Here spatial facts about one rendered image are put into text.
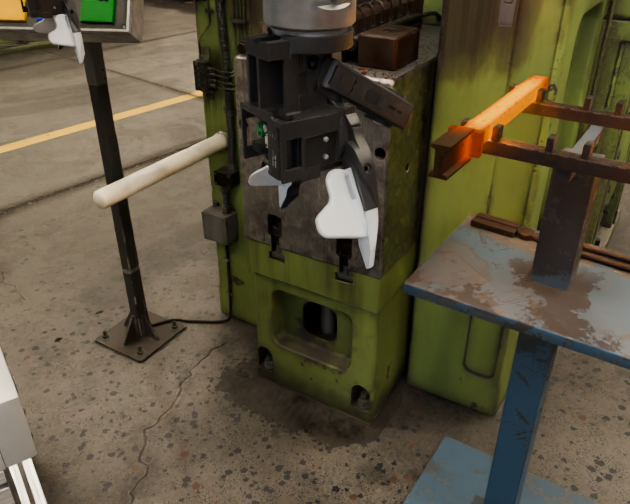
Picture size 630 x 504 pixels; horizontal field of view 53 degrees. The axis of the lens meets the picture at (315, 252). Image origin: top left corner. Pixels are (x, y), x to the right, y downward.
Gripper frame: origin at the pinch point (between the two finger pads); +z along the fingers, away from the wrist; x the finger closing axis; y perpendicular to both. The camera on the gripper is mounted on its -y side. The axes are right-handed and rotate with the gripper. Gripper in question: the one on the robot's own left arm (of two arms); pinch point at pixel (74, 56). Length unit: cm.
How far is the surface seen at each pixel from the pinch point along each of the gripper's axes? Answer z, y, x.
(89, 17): -5.1, -7.3, -11.1
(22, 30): -2.1, 4.9, -21.1
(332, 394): 88, -42, 33
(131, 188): 31.1, -7.2, -0.2
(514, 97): -2, -47, 72
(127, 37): -0.6, -14.2, -8.6
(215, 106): 22.2, -39.0, -19.4
